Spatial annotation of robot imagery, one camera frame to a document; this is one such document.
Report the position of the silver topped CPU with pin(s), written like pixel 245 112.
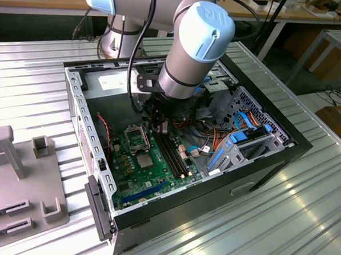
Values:
pixel 144 161

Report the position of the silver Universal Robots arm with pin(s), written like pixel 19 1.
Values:
pixel 188 62

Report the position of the CPU socket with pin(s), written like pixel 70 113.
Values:
pixel 140 152

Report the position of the grey metal drive cage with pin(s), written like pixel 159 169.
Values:
pixel 217 104

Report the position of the black RAM slot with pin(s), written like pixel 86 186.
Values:
pixel 174 154
pixel 165 154
pixel 171 154
pixel 161 154

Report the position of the blue drive bay latch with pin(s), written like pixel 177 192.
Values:
pixel 208 78

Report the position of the white barcode label tag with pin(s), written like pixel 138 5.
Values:
pixel 206 148

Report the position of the grey power supply unit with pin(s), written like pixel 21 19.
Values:
pixel 103 107

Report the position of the blue flat strip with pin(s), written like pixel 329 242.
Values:
pixel 215 162

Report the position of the blue disk carrier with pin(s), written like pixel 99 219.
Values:
pixel 238 138

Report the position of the perforated metal disk bay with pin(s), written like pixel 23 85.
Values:
pixel 246 98

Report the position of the black case fan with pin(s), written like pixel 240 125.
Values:
pixel 104 142

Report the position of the green motherboard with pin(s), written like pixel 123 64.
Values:
pixel 145 180

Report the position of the blue expansion slot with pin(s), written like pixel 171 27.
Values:
pixel 144 192

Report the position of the square dark chipset chip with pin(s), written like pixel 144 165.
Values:
pixel 124 187

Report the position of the black open PC case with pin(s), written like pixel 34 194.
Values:
pixel 200 214

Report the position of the black stand pole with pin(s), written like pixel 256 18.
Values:
pixel 274 21

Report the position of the white flat box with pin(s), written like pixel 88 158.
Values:
pixel 268 7

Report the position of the long wooden desk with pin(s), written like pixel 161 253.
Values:
pixel 296 16

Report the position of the brown cardboard box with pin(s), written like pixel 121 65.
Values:
pixel 339 119

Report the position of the grey parts rack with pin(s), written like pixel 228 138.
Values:
pixel 13 182

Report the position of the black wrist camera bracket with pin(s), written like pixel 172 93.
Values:
pixel 147 83

